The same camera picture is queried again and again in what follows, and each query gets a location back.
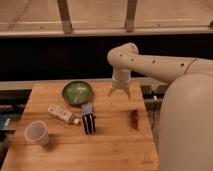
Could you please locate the green bowl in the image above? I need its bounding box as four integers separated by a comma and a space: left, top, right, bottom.
62, 81, 93, 105

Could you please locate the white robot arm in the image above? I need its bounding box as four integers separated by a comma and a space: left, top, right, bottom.
107, 43, 213, 171

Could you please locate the black whiteboard eraser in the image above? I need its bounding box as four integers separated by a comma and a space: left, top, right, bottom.
82, 113, 96, 134

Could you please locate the right metal window post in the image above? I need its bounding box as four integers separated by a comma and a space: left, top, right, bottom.
124, 0, 137, 32

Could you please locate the translucent plastic cup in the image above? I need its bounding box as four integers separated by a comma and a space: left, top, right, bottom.
24, 121, 49, 146

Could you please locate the metal window post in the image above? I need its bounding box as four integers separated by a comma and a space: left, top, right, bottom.
57, 0, 73, 34
124, 0, 137, 32

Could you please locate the red brown small object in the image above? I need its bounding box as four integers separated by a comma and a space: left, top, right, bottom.
131, 109, 138, 129

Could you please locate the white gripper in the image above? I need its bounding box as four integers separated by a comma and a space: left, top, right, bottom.
108, 69, 131, 99

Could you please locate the white tube bottle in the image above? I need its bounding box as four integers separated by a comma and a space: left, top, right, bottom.
48, 104, 80, 125

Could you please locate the left metal window post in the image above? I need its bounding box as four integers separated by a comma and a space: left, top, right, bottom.
57, 0, 73, 34

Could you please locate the blue paper piece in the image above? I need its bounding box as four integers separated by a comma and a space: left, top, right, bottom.
81, 103, 93, 115

